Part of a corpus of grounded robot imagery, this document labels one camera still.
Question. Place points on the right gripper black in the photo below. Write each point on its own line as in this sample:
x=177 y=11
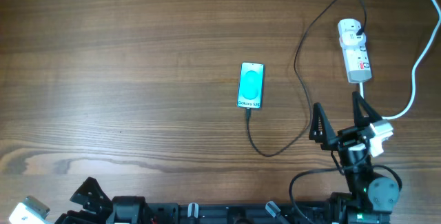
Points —
x=346 y=138

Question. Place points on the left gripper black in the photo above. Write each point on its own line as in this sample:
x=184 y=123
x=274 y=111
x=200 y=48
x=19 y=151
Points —
x=87 y=203

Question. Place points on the Galaxy S25 smartphone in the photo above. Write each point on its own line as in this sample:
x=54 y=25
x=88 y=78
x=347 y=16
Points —
x=250 y=88

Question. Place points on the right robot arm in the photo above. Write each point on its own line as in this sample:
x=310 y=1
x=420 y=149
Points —
x=374 y=190

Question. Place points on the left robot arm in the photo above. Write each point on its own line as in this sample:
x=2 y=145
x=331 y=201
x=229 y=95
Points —
x=125 y=209

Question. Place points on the white power strip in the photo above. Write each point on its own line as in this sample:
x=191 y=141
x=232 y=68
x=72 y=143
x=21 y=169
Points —
x=354 y=51

